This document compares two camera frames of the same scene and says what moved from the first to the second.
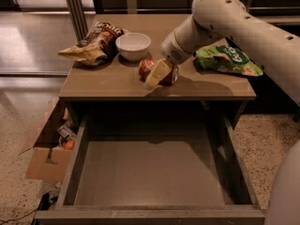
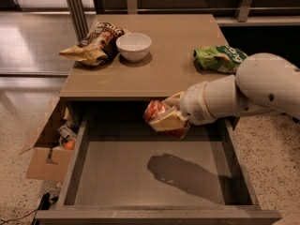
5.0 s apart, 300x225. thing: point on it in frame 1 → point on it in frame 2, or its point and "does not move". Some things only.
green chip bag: x=225 y=58 does not move
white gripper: x=171 y=52 → x=194 y=103
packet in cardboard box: x=67 y=131 does not move
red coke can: x=144 y=66 → x=157 y=109
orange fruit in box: x=69 y=144 does not move
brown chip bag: x=98 y=47 does not move
